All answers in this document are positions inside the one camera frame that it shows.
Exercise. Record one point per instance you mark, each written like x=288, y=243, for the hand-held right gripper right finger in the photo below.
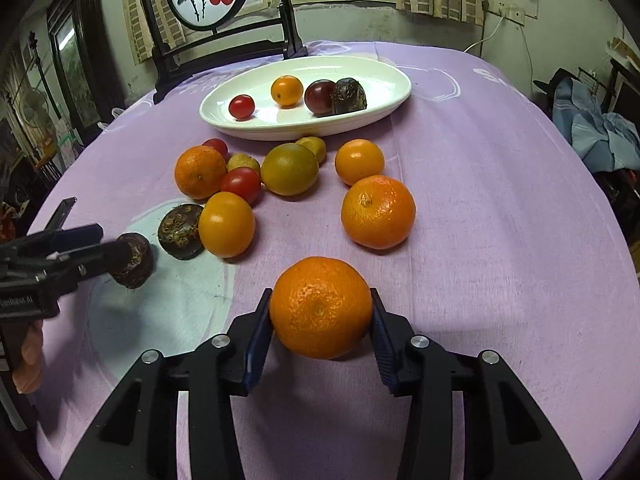
x=385, y=355

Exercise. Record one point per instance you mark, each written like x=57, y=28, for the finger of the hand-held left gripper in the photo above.
x=80, y=235
x=95, y=259

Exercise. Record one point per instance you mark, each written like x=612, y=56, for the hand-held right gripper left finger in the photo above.
x=256, y=355

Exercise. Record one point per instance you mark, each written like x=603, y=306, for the dark brown wrinkled fruit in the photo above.
x=181, y=231
x=137, y=265
x=350, y=96

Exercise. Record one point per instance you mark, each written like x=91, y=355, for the dimpled orange mandarin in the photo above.
x=200, y=171
x=320, y=305

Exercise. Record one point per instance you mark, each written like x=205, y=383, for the large orange mandarin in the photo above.
x=378, y=212

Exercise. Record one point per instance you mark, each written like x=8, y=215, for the red cherry tomato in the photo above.
x=241, y=107
x=217, y=145

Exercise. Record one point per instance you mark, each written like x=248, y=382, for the small yellow kumquat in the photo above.
x=242, y=161
x=315, y=146

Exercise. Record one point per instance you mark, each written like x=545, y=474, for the green-orange citrus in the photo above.
x=289, y=170

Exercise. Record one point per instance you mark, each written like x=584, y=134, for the white oval plate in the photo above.
x=300, y=125

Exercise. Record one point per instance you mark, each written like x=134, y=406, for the person's left hand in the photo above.
x=30, y=355

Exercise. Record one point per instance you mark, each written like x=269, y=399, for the white plastic bag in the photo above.
x=107, y=122

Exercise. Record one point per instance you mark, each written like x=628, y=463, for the standing fan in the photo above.
x=31, y=107

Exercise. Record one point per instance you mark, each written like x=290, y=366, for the purple printed tablecloth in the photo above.
x=500, y=210

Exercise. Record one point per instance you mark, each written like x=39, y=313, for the dark wooden framed cabinet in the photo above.
x=60, y=50

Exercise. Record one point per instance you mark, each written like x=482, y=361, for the dark purple tomato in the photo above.
x=319, y=96

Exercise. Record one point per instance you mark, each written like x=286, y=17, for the blue crumpled clothes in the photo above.
x=590, y=125

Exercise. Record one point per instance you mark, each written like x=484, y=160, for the black hat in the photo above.
x=550, y=85

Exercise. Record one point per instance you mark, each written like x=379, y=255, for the white wall power outlet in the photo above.
x=502, y=9

